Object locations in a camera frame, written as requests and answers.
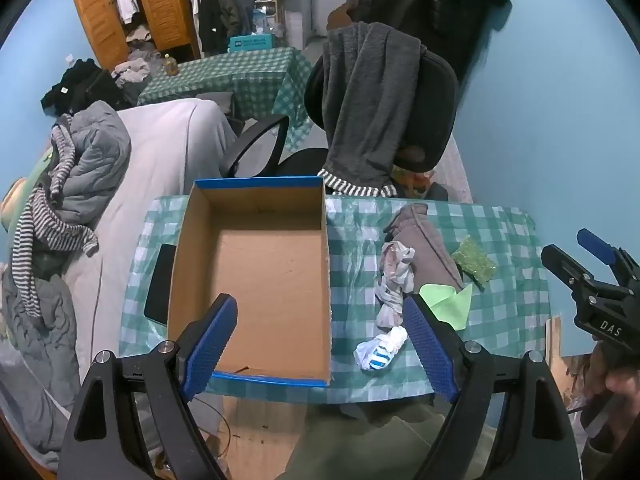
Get orange patterned cushion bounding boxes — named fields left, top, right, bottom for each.
left=395, top=167, right=436, bottom=197

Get black office chair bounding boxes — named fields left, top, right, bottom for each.
left=222, top=52, right=460, bottom=196

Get black hanging jacket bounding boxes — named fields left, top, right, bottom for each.
left=345, top=0, right=511, bottom=86

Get teal box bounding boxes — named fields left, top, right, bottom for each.
left=229, top=35, right=277, bottom=53

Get grey quilted blanket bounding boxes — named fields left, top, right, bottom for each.
left=0, top=265, right=81, bottom=456

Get person's olive trousers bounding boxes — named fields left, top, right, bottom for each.
left=290, top=402, right=451, bottom=480

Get grey-brown fleece cloth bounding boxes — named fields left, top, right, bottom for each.
left=383, top=203, right=466, bottom=296

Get grey garment with striped cuffs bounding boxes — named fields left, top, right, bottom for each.
left=317, top=22, right=426, bottom=198

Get white bundle with blue stripes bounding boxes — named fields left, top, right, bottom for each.
left=354, top=326, right=410, bottom=372

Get black clothes pile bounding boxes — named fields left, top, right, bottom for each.
left=41, top=59, right=126, bottom=116

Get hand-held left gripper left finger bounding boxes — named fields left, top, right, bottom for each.
left=59, top=294, right=239, bottom=480

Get light green cloth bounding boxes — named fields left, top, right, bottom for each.
left=419, top=282, right=473, bottom=331

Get wooden wardrobe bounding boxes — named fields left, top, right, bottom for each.
left=68, top=0, right=201, bottom=71

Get green checkered tablecloth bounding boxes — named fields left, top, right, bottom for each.
left=119, top=195, right=551, bottom=406

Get light grey clothes pile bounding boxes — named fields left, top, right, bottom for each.
left=112, top=57, right=151, bottom=86

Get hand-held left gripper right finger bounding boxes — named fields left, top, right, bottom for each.
left=402, top=296, right=583, bottom=480

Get white-grey cloth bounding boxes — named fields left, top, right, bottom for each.
left=376, top=241, right=417, bottom=328

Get blue cardboard box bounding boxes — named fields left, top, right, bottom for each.
left=167, top=176, right=333, bottom=387

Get grey white striped shirt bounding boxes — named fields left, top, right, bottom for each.
left=12, top=125, right=98, bottom=318

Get grey puffer jacket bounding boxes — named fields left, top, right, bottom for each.
left=50, top=101, right=132, bottom=223

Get dark coats on rack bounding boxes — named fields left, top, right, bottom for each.
left=197, top=0, right=256, bottom=53

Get person's right hand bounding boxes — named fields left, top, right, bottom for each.
left=602, top=367, right=640, bottom=403

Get dark green glitter pad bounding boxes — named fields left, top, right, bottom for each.
left=451, top=236, right=497, bottom=291

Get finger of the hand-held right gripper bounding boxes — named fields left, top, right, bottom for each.
left=541, top=243, right=603, bottom=292
left=576, top=228, right=640, bottom=283

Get table with checkered cloth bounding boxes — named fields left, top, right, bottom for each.
left=137, top=47, right=313, bottom=151

